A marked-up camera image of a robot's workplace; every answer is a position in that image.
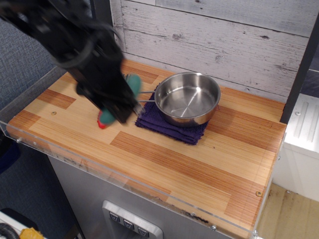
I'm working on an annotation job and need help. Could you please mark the purple folded cloth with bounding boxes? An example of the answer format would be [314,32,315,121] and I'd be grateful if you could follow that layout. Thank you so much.
[135,85,210,146]

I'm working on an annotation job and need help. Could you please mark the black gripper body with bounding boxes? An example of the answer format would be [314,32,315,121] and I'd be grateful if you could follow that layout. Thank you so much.
[67,45,134,109]

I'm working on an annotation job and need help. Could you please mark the dark vertical post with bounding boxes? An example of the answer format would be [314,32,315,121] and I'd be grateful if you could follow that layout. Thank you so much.
[90,0,113,26]
[280,0,319,123]

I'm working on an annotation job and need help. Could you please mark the green toy cucumber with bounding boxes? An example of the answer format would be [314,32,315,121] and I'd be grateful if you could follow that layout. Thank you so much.
[98,75,142,125]

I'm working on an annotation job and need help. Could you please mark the silver dispenser button panel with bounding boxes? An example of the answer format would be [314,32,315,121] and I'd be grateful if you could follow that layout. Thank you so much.
[102,200,163,239]

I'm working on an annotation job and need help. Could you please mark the white side cabinet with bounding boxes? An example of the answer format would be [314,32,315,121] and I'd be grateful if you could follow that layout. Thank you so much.
[271,93,319,202]

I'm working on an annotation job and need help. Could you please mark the grey metal cabinet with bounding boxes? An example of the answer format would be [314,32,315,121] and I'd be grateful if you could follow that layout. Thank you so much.
[49,157,252,239]

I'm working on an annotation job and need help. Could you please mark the clear acrylic table guard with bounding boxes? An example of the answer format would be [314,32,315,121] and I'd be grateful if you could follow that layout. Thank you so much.
[0,69,286,236]

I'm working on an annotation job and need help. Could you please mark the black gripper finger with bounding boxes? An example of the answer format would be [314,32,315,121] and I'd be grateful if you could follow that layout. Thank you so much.
[101,103,132,124]
[129,98,145,115]

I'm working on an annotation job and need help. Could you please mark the yellow object at bottom left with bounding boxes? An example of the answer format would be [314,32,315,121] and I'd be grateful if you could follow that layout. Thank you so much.
[19,228,45,239]

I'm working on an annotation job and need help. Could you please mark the dark left vertical post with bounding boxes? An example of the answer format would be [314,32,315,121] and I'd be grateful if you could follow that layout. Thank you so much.
[90,0,113,26]

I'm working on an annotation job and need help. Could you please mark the dark right vertical post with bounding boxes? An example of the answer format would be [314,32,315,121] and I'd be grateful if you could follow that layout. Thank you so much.
[280,0,319,123]

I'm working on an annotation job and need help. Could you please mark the stainless steel pan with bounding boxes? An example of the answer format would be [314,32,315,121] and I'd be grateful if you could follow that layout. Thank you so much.
[145,72,221,127]

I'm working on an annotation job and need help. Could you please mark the black corrugated hose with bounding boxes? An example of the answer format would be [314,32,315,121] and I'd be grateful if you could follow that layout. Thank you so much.
[0,223,20,239]

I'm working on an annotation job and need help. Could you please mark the red-handled toy fork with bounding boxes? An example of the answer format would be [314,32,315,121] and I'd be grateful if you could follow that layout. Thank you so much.
[97,111,107,129]

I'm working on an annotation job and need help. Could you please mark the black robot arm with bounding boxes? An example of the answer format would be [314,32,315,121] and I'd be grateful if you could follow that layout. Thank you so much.
[0,0,144,123]

